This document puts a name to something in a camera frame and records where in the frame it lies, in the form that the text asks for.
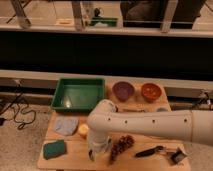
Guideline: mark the blue plastic cup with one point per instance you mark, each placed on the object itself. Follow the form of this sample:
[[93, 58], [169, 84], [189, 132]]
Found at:
[[161, 109]]

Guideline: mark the green object in background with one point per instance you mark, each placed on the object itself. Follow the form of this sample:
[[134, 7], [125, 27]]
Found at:
[[97, 19]]

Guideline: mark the purple grape bunch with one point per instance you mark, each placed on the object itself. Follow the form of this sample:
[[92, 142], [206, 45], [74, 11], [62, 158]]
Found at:
[[124, 143]]

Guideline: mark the green plastic tray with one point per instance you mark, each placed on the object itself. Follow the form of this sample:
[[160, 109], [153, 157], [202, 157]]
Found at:
[[78, 94]]

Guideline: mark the green sponge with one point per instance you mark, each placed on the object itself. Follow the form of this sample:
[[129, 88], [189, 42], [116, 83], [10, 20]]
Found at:
[[54, 149]]

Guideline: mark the thin metal tool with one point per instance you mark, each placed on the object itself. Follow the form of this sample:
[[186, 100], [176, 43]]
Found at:
[[134, 110]]

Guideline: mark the yellow apple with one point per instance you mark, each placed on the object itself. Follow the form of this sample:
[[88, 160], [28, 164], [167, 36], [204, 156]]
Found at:
[[83, 130]]

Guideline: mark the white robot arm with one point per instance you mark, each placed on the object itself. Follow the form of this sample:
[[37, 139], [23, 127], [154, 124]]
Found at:
[[188, 125]]

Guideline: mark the light blue cloth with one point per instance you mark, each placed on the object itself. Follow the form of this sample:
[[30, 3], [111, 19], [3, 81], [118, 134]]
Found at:
[[65, 126]]

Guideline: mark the wooden board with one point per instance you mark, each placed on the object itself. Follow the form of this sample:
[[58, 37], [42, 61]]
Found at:
[[76, 156]]

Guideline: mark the black handled peeler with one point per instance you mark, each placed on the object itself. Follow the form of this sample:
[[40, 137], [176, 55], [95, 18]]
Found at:
[[149, 152]]

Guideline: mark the purple bowl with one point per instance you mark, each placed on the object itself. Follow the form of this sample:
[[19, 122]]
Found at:
[[123, 90]]

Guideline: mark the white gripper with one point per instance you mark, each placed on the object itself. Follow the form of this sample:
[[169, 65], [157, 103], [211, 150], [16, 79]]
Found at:
[[98, 148]]

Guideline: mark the orange bowl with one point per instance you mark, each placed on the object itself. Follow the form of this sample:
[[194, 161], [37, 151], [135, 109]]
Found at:
[[151, 92]]

